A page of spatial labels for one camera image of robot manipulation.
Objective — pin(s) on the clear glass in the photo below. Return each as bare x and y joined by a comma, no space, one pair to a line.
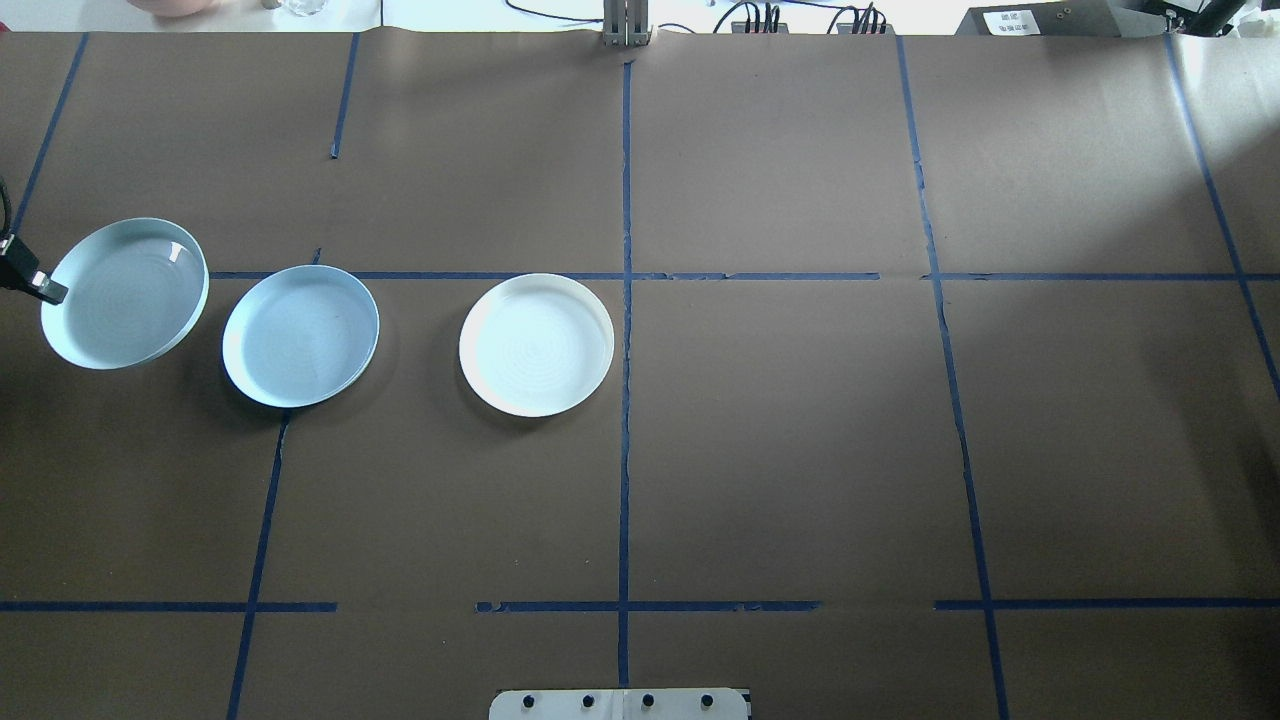
304,6

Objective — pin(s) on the white metal pedestal base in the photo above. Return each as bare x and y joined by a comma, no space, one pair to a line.
620,705

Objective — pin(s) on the black power strip with plugs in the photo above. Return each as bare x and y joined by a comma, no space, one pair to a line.
755,24
862,25

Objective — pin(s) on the pink round object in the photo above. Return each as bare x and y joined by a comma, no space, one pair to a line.
178,6

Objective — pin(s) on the grey metal post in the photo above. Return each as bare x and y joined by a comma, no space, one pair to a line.
626,22

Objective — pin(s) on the white round plate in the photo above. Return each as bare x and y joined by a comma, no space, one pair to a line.
537,345

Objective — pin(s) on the black box with white label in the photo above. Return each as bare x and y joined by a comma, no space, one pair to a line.
1060,20

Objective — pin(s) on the light blue round plate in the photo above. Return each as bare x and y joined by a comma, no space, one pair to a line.
125,293
300,337

